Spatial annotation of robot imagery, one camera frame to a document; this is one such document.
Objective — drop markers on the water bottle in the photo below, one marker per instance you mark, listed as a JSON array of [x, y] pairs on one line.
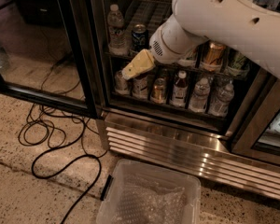
[[199, 97], [220, 101]]

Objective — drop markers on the closed right fridge door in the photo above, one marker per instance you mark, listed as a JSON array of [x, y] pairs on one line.
[[259, 136]]

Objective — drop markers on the silver can bottom shelf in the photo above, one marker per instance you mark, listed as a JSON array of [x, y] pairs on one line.
[[121, 85]]

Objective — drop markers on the blue pepsi can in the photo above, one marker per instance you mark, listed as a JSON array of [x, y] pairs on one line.
[[139, 39]]

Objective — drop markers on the clear plastic bin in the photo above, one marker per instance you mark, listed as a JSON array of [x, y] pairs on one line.
[[115, 184]]

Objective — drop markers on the green soda can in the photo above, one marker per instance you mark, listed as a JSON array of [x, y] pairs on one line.
[[237, 65]]

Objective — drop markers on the brown juice bottle right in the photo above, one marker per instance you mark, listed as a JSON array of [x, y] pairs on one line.
[[180, 88]]

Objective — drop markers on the water bottle bottom left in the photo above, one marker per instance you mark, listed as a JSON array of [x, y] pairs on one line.
[[199, 97]]

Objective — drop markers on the water bottle bottom right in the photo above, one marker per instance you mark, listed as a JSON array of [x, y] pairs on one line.
[[220, 101]]

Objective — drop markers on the brown juice bottle left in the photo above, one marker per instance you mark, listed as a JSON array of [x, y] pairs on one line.
[[140, 87]]

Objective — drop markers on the bubble wrap sheet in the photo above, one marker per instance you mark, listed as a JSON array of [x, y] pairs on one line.
[[149, 202]]

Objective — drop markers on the silver soda can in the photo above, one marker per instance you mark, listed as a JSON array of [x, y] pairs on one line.
[[190, 59]]

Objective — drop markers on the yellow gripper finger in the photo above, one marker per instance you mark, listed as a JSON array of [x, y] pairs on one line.
[[140, 64]]

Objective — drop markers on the gold can bottom shelf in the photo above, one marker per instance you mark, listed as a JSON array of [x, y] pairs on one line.
[[158, 94]]

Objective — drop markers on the clear water bottle middle shelf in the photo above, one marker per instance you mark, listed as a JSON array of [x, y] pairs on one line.
[[116, 29]]

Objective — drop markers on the gold soda can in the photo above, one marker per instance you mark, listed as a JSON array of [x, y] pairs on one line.
[[212, 56]]

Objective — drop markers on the brown juice bottle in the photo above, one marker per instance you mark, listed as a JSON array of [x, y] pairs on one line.
[[140, 87], [180, 88]]

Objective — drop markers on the open glass fridge door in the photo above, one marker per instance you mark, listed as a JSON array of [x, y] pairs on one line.
[[41, 56]]

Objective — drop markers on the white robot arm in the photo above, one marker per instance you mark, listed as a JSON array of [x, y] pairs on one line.
[[239, 24]]

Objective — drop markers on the stainless steel display fridge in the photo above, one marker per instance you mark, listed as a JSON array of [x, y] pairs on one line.
[[216, 119]]

